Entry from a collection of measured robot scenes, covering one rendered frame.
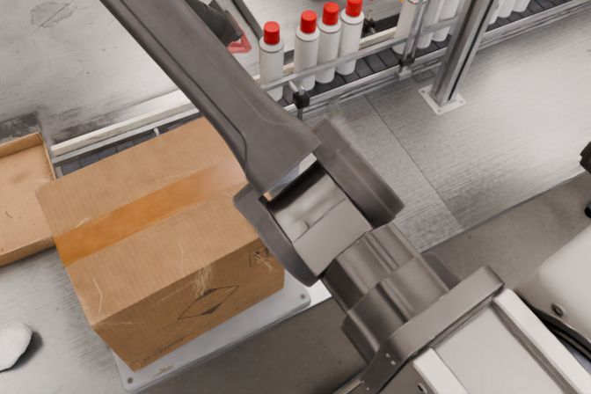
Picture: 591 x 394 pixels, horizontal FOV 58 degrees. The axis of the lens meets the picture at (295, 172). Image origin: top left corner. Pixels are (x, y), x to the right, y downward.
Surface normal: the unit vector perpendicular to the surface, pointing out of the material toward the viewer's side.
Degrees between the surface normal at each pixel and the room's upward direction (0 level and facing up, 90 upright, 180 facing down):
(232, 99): 41
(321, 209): 31
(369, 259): 14
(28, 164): 0
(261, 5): 0
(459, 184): 0
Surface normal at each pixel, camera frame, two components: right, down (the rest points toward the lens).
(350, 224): -0.33, -0.27
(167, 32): 0.01, 0.14
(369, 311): -0.61, 0.01
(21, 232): 0.04, -0.54
